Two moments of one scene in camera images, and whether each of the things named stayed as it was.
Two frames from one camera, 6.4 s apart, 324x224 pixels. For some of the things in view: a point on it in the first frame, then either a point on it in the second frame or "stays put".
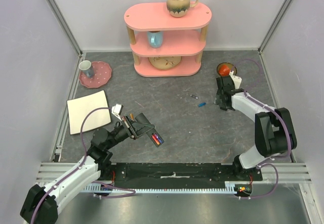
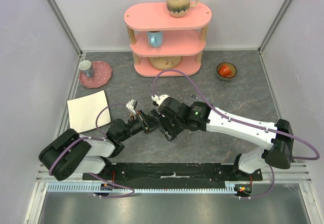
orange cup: [224, 70] stays put
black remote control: [142, 118] → [153, 119]
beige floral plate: [166, 62] stays put
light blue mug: [155, 38] stays put
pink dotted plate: [103, 72] stays put
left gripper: [136, 128] → [140, 116]
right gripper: [225, 92] → [174, 122]
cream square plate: [78, 108] stays put
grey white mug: [85, 66] stays put
